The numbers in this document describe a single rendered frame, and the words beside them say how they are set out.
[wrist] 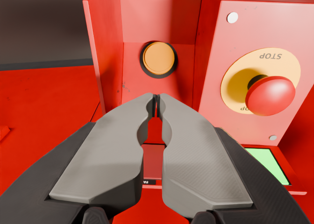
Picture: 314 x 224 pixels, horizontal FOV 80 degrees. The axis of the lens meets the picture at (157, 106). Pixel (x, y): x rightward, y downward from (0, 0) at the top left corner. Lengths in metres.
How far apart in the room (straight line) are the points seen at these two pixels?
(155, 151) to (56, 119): 0.48
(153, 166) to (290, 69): 0.16
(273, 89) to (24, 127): 0.64
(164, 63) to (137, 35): 0.05
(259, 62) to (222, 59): 0.03
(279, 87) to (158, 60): 0.13
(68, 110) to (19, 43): 0.63
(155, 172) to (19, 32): 1.08
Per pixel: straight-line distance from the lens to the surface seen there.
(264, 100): 0.18
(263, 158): 0.25
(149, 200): 0.39
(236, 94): 0.20
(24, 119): 0.72
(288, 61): 0.21
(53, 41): 1.13
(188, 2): 0.24
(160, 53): 0.23
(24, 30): 1.18
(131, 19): 0.25
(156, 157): 0.22
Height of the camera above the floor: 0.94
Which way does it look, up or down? 54 degrees down
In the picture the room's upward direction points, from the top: 177 degrees counter-clockwise
